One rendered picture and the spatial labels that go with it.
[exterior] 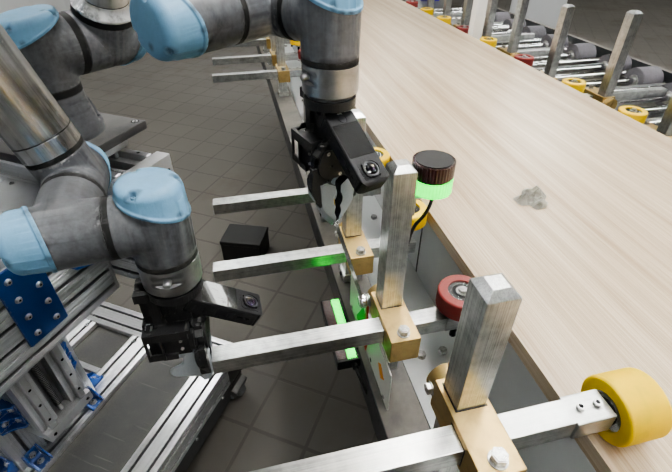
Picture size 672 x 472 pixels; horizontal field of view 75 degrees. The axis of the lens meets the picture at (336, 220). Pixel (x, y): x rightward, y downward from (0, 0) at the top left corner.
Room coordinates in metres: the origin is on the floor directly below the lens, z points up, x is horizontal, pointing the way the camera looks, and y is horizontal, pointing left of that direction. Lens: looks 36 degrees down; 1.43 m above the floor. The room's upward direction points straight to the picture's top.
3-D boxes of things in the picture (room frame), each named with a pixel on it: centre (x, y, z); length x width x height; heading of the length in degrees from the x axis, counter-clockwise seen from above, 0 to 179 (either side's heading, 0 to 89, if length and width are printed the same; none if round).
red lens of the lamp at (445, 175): (0.54, -0.14, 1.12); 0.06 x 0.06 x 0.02
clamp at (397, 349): (0.51, -0.10, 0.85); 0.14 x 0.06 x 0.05; 13
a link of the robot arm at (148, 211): (0.42, 0.21, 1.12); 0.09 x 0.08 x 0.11; 109
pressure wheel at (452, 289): (0.52, -0.21, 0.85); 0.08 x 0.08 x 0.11
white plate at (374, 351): (0.56, -0.06, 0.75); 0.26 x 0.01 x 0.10; 13
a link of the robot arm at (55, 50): (0.85, 0.56, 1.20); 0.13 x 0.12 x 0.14; 141
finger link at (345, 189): (0.59, 0.00, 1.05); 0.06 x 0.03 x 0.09; 33
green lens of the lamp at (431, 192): (0.54, -0.14, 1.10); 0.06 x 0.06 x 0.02
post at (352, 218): (0.78, -0.03, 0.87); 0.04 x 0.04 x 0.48; 13
